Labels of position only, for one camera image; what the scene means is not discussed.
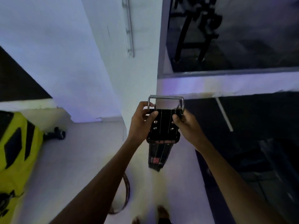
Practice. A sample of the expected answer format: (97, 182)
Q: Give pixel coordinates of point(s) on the yellow and black machine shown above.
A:
(16, 158)

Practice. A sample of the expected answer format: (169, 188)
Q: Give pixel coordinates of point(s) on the person's right forearm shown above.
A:
(233, 184)

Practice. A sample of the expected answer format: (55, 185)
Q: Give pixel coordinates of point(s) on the person's left hand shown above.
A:
(138, 128)

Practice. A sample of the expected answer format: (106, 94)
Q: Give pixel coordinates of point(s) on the person's left forearm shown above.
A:
(98, 186)

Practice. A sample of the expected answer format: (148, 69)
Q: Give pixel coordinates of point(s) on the black wall panel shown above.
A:
(16, 81)

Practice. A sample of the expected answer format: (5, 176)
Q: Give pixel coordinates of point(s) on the person's right hand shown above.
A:
(190, 131)

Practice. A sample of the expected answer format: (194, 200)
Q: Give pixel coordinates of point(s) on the person's right foot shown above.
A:
(163, 213)

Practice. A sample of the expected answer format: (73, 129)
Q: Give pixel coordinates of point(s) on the black rubber floor mat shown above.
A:
(257, 128)

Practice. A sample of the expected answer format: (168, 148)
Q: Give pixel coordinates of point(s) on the person's left thumb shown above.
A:
(153, 117)

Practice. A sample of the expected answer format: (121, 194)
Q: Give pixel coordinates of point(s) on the metal wall handrail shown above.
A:
(129, 27)

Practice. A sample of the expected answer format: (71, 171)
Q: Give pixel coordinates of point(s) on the large wall mirror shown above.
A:
(245, 34)

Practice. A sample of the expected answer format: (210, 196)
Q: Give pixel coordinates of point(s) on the person's left foot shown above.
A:
(136, 220)

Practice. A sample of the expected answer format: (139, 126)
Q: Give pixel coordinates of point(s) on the person's right thumb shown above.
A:
(177, 120)

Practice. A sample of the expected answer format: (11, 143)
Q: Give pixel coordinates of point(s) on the person's foot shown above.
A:
(136, 220)
(163, 213)

